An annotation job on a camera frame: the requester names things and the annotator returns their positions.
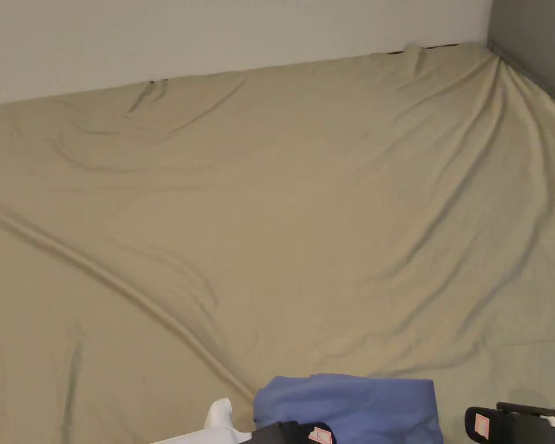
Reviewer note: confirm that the bed with beige sheet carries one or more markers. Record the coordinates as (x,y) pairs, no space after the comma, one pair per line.
(277,208)

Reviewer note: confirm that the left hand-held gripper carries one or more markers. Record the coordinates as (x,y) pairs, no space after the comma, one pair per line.
(219,416)

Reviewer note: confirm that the blue garment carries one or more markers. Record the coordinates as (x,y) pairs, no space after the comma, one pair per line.
(365,407)

